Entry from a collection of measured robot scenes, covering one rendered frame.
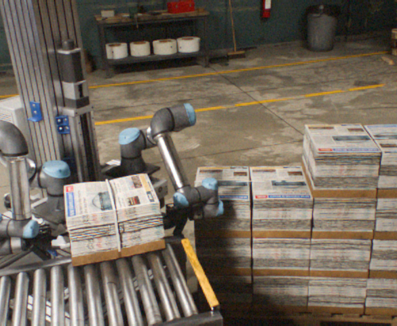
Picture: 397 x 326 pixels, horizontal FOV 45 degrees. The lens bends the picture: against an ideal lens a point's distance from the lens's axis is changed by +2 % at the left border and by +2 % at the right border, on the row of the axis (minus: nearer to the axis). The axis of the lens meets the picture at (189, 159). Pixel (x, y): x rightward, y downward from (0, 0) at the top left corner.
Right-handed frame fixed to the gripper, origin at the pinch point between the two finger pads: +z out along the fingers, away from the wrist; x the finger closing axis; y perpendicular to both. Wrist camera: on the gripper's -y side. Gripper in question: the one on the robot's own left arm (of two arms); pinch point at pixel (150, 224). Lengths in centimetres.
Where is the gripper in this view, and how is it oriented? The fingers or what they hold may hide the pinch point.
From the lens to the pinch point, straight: 224.2
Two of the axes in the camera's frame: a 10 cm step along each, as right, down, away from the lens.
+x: 2.7, 3.6, -8.9
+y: -0.5, -9.2, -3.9
